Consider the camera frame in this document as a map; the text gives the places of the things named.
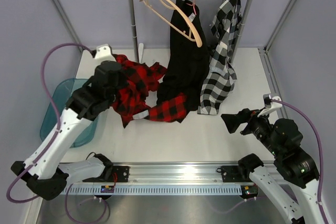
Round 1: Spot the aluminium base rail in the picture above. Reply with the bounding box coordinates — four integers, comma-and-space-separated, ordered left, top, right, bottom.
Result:
60, 162, 320, 185

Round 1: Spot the white black plaid shirt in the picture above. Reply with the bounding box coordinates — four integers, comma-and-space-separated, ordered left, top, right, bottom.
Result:
197, 0, 242, 115

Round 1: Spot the right aluminium frame post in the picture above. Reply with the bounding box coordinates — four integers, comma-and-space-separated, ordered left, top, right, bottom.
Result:
264, 0, 297, 53

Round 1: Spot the wooden hanger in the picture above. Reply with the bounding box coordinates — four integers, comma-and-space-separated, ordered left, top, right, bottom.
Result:
139, 0, 203, 48

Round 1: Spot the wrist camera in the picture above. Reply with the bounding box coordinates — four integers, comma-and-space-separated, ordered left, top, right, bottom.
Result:
92, 44, 115, 61
258, 93, 282, 117

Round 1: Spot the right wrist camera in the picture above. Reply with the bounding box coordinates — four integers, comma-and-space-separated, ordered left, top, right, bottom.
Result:
258, 93, 282, 117

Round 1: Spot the teal plastic bin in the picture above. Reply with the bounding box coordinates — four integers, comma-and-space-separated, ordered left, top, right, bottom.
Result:
39, 77, 99, 148

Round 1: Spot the white cable duct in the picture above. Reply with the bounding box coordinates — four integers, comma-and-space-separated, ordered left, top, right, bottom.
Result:
62, 184, 242, 196

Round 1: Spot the red black plaid shirt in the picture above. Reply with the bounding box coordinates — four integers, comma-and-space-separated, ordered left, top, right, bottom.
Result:
111, 54, 187, 127

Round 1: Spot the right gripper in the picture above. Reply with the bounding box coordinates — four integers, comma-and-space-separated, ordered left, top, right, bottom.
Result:
221, 106, 281, 156

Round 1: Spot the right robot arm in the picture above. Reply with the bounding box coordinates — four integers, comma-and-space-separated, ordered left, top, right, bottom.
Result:
221, 109, 328, 223

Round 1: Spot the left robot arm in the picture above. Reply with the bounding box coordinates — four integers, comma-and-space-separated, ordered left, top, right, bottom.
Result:
11, 60, 127, 200

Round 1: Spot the left aluminium frame post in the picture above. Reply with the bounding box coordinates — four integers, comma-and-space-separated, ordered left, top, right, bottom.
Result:
50, 0, 81, 44

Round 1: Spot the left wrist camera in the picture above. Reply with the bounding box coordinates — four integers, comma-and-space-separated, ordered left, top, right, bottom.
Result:
92, 44, 115, 61

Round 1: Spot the aluminium frame post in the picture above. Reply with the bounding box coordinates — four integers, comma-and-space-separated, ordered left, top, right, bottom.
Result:
264, 0, 297, 53
50, 0, 81, 44

